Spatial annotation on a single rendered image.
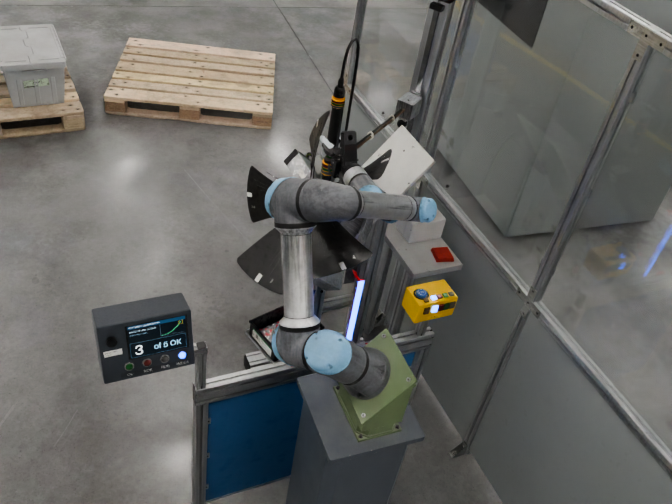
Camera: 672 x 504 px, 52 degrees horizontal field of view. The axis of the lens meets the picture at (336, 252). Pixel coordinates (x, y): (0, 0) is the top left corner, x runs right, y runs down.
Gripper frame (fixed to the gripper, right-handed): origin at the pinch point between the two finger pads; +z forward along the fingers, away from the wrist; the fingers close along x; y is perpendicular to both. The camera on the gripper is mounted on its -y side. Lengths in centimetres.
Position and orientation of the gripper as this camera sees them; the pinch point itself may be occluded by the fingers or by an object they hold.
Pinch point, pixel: (329, 135)
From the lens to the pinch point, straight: 234.1
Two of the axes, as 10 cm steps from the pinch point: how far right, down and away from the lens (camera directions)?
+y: -1.4, 7.5, 6.5
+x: 9.1, -1.6, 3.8
